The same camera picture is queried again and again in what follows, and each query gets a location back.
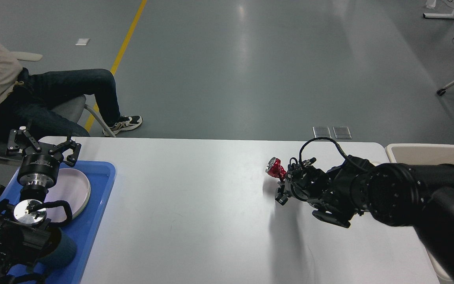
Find green plate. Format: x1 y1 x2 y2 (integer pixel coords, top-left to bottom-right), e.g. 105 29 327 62
68 171 91 219

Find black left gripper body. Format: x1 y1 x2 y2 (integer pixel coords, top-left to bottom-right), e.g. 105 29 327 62
17 153 60 189

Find beige plastic bin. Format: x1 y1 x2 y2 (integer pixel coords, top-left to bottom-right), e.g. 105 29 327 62
385 144 454 280

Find white paper on floor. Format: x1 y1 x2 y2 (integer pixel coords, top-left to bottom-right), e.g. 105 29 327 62
75 38 90 46

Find dark teal mug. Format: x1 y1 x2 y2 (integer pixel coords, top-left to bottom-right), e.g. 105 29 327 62
38 228 77 269

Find floor outlet plates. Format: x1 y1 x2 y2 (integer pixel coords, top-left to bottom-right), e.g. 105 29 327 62
312 126 353 140

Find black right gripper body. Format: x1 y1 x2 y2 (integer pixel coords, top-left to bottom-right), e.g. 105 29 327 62
285 168 306 202

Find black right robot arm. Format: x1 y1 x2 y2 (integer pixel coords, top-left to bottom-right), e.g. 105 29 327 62
265 137 454 280

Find pink plate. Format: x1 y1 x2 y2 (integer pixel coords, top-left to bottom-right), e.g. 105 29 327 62
45 168 78 202

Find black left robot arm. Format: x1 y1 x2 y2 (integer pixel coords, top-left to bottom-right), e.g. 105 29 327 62
0 127 81 284

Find blue plastic tray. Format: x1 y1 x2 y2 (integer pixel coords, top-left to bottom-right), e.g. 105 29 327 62
0 161 116 284

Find seated person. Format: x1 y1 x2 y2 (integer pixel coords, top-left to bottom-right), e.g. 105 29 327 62
0 43 143 138

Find crushed red soda can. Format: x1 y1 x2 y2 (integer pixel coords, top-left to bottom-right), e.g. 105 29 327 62
265 157 287 181

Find grey office chair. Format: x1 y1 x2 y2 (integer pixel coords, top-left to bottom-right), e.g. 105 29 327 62
0 95 115 195

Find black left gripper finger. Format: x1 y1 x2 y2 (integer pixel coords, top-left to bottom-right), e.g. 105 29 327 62
6 127 43 156
48 132 82 167

